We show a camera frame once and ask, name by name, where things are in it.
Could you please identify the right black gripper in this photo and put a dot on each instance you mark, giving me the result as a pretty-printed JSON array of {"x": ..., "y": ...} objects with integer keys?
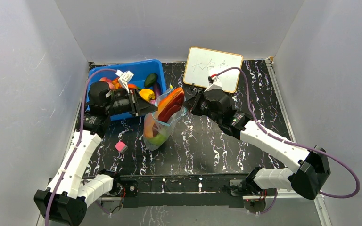
[{"x": 198, "y": 104}]

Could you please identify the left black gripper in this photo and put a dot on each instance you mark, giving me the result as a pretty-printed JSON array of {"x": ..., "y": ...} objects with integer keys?
[{"x": 138, "y": 104}]

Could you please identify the yellow bell pepper toy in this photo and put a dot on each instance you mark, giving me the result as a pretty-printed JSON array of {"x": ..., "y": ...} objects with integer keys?
[{"x": 151, "y": 127}]

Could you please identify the clear zip top bag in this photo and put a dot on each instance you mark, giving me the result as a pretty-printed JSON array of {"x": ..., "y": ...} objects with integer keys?
[{"x": 165, "y": 128}]

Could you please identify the hot dog bun toy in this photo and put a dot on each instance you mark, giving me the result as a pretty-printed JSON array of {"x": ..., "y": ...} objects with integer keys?
[{"x": 170, "y": 105}]

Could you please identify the orange pumpkin toy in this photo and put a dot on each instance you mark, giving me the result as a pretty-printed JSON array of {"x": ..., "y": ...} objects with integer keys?
[{"x": 116, "y": 84}]

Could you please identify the green round melon toy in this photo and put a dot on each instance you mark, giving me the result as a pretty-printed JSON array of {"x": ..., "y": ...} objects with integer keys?
[{"x": 158, "y": 140}]

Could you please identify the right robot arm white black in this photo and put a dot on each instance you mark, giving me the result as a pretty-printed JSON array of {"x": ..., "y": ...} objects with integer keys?
[{"x": 305, "y": 171}]

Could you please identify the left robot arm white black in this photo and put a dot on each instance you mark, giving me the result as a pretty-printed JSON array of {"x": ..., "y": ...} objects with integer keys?
[{"x": 78, "y": 156}]

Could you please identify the purple eggplant toy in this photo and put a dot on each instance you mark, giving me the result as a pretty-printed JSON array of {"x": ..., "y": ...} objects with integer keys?
[{"x": 157, "y": 90}]

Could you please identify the dark green avocado toy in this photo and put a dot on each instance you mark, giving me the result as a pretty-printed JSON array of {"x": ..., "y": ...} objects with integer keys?
[{"x": 150, "y": 80}]

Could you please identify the blue plastic bin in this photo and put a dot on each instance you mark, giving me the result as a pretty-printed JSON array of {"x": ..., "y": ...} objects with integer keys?
[{"x": 140, "y": 69}]

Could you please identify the white dry-erase board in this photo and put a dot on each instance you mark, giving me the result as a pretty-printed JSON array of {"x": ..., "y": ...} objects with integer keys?
[{"x": 203, "y": 63}]

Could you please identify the pink white cube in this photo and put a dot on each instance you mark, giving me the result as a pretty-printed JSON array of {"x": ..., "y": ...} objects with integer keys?
[{"x": 121, "y": 147}]

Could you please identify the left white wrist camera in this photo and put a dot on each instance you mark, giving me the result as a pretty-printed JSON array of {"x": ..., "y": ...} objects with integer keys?
[{"x": 124, "y": 79}]

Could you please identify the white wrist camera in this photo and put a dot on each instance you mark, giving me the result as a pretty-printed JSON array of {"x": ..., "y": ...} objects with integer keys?
[
  {"x": 124, "y": 79},
  {"x": 214, "y": 83}
]

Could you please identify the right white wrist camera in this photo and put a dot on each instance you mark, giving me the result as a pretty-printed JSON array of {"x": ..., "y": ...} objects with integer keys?
[{"x": 214, "y": 83}]

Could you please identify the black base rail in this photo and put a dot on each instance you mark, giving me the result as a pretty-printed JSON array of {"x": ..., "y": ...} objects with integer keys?
[{"x": 132, "y": 191}]

